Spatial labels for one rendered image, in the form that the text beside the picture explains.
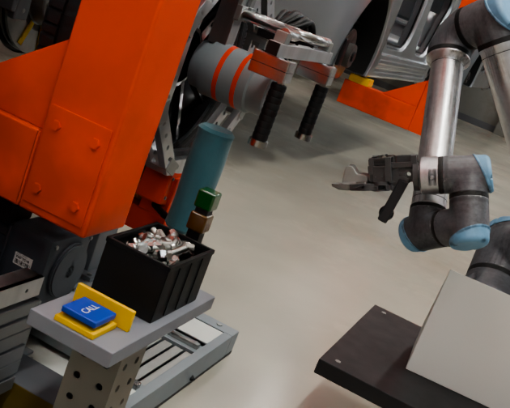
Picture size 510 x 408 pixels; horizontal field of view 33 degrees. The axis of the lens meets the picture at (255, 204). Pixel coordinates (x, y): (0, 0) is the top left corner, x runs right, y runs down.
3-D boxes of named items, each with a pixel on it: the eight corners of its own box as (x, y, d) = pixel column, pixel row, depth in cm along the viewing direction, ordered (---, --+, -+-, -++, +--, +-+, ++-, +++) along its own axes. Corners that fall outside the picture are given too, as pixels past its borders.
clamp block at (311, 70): (299, 74, 222) (307, 54, 221) (330, 87, 219) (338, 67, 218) (294, 73, 217) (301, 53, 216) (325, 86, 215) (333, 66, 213)
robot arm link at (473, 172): (493, 189, 192) (492, 147, 195) (437, 191, 196) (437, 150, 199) (494, 200, 201) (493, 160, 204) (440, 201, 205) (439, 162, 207)
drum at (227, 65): (201, 89, 219) (219, 36, 215) (274, 120, 213) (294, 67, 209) (178, 88, 206) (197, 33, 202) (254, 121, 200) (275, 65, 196)
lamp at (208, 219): (193, 224, 179) (198, 207, 178) (209, 232, 178) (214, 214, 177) (184, 227, 175) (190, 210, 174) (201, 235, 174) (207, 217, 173)
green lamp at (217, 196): (200, 202, 178) (206, 185, 177) (216, 210, 177) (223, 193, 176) (192, 205, 174) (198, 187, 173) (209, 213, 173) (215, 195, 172)
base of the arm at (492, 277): (507, 341, 227) (518, 311, 232) (529, 308, 211) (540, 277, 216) (440, 312, 231) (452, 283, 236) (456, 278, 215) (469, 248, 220)
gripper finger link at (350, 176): (330, 165, 209) (368, 163, 206) (332, 189, 209) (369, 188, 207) (328, 167, 206) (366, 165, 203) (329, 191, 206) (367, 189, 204)
